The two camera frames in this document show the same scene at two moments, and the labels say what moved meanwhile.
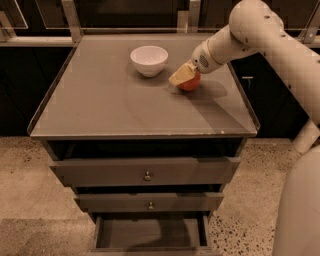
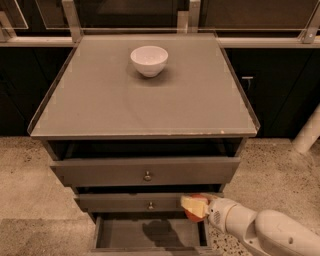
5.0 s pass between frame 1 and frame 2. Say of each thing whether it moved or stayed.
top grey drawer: stayed
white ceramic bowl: stayed
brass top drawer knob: stayed
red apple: moved
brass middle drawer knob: stayed
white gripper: moved
